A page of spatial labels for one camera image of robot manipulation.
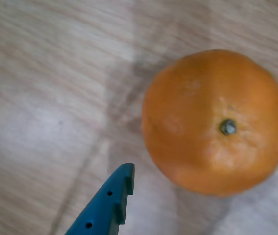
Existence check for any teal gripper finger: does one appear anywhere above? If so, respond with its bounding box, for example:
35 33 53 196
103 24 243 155
64 163 135 235

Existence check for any deep orange fruit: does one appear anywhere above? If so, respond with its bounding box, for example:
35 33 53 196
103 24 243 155
141 48 278 197

